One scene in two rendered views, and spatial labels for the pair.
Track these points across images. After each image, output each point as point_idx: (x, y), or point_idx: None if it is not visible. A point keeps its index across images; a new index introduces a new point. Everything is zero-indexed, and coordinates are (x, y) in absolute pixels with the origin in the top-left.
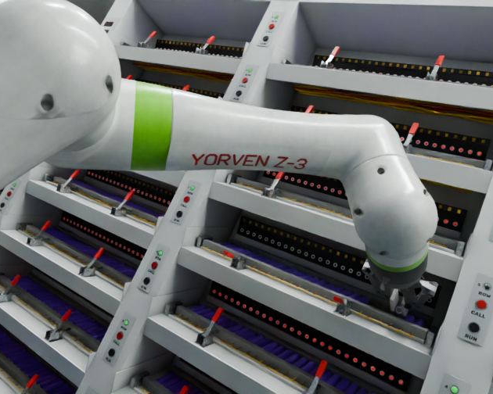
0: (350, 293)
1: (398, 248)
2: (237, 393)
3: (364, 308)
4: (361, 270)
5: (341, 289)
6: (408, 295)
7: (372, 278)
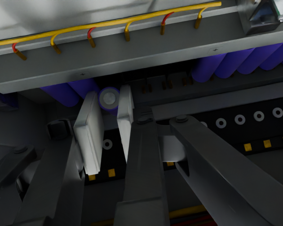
0: (241, 67)
1: None
2: None
3: (195, 39)
4: (238, 128)
5: (266, 64)
6: (19, 210)
7: (255, 203)
